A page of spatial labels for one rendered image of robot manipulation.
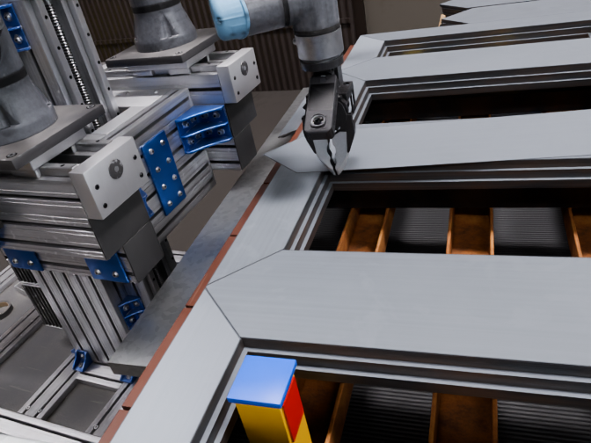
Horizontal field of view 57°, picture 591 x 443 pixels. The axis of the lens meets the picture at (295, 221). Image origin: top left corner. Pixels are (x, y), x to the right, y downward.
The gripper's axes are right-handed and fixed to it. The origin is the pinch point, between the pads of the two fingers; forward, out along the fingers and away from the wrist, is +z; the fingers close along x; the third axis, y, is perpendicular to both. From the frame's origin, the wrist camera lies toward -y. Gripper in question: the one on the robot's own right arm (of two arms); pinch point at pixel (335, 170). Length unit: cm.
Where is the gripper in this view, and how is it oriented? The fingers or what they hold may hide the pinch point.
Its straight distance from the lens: 98.4
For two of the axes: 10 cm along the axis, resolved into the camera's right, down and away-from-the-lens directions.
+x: -9.5, -0.1, 3.3
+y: 2.7, -5.6, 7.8
